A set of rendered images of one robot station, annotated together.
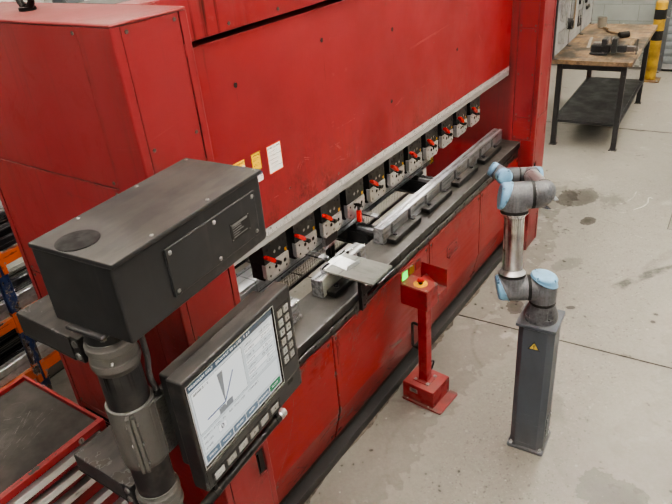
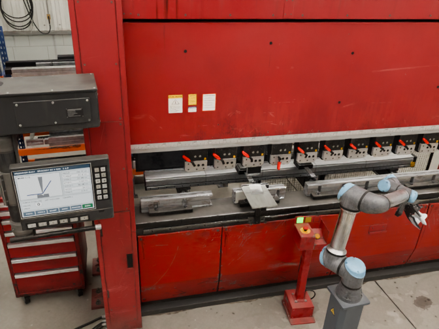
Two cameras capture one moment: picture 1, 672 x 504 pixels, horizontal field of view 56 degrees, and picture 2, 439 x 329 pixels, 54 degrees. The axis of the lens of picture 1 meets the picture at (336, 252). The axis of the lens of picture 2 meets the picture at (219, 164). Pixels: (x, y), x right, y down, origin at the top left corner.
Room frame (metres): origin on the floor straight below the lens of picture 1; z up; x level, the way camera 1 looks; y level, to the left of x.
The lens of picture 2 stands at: (0.37, -1.43, 2.59)
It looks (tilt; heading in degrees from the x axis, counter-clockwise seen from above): 28 degrees down; 38
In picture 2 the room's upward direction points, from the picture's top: 3 degrees clockwise
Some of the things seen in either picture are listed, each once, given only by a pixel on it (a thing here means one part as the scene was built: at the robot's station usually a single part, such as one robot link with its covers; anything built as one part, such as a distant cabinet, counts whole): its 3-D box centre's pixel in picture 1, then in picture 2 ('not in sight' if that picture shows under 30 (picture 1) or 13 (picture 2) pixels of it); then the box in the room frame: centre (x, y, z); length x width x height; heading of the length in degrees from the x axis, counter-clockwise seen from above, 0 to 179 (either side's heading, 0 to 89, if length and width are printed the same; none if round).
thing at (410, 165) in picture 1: (408, 154); (356, 145); (3.21, -0.44, 1.26); 0.15 x 0.09 x 0.17; 143
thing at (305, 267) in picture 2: (424, 339); (303, 271); (2.70, -0.43, 0.39); 0.05 x 0.05 x 0.54; 49
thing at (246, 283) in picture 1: (328, 225); (287, 168); (3.10, 0.03, 0.93); 2.30 x 0.14 x 0.10; 143
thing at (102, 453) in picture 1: (157, 432); not in sight; (1.39, 0.58, 1.18); 0.40 x 0.24 x 0.07; 143
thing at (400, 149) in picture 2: (441, 131); (404, 142); (3.53, -0.68, 1.26); 0.15 x 0.09 x 0.17; 143
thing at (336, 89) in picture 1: (393, 70); (353, 82); (3.11, -0.37, 1.74); 3.00 x 0.08 x 0.80; 143
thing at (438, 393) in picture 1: (429, 388); (299, 305); (2.68, -0.46, 0.06); 0.25 x 0.20 x 0.12; 49
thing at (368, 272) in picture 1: (358, 268); (259, 196); (2.51, -0.10, 1.00); 0.26 x 0.18 x 0.01; 53
